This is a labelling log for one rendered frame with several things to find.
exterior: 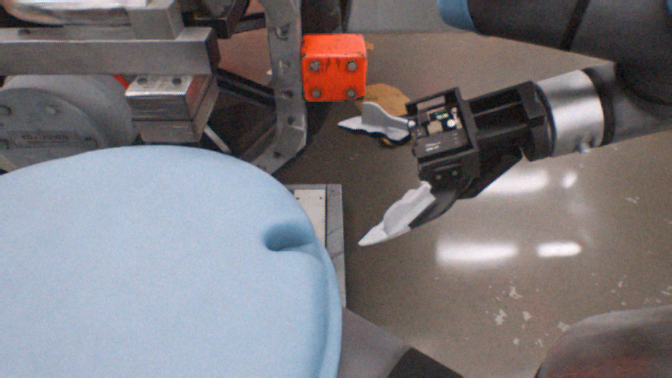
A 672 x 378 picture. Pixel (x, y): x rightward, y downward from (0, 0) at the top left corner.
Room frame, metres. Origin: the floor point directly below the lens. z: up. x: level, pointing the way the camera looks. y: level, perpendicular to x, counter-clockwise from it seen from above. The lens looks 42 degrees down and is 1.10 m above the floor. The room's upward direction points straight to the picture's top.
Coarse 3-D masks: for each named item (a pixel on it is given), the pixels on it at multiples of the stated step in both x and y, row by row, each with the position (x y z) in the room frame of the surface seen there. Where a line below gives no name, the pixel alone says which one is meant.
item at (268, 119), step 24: (0, 24) 0.66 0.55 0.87; (24, 24) 0.72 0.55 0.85; (48, 24) 0.78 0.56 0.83; (240, 24) 0.60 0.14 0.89; (264, 24) 0.60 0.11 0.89; (216, 72) 0.60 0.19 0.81; (240, 96) 0.60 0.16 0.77; (264, 96) 0.60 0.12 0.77; (216, 120) 0.76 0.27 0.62; (240, 120) 0.72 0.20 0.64; (264, 120) 0.62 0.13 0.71; (144, 144) 0.66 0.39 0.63; (216, 144) 0.66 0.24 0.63; (240, 144) 0.62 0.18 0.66
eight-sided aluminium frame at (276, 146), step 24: (264, 0) 0.50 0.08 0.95; (288, 0) 0.50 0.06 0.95; (288, 24) 0.50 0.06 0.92; (288, 48) 0.50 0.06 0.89; (288, 72) 0.50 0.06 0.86; (288, 96) 0.51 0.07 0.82; (288, 120) 0.51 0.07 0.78; (264, 144) 0.54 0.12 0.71; (288, 144) 0.50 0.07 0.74; (264, 168) 0.50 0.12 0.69
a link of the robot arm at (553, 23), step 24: (456, 0) 0.33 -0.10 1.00; (480, 0) 0.32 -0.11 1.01; (504, 0) 0.31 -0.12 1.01; (528, 0) 0.30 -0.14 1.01; (552, 0) 0.29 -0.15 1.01; (576, 0) 0.29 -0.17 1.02; (456, 24) 0.34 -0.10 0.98; (480, 24) 0.32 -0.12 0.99; (504, 24) 0.31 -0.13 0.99; (528, 24) 0.30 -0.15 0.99; (552, 24) 0.29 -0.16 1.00; (576, 24) 0.28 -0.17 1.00; (552, 48) 0.31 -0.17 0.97
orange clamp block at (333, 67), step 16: (304, 48) 0.52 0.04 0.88; (320, 48) 0.52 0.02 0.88; (336, 48) 0.52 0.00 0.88; (352, 48) 0.52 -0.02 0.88; (304, 64) 0.50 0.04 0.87; (320, 64) 0.50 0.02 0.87; (336, 64) 0.50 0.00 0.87; (352, 64) 0.50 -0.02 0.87; (304, 80) 0.50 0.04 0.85; (320, 80) 0.50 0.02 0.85; (336, 80) 0.50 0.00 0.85; (352, 80) 0.50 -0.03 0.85; (304, 96) 0.50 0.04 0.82; (320, 96) 0.50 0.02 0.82; (336, 96) 0.50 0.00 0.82; (352, 96) 0.50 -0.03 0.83
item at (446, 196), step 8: (456, 184) 0.30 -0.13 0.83; (464, 184) 0.30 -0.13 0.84; (432, 192) 0.30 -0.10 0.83; (440, 192) 0.29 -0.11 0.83; (448, 192) 0.29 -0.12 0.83; (456, 192) 0.29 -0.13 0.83; (440, 200) 0.29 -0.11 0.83; (448, 200) 0.28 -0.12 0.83; (432, 208) 0.28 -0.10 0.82; (440, 208) 0.28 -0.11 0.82; (448, 208) 0.28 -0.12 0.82; (424, 216) 0.28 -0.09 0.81; (432, 216) 0.28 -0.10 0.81; (408, 224) 0.27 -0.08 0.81; (416, 224) 0.28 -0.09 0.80
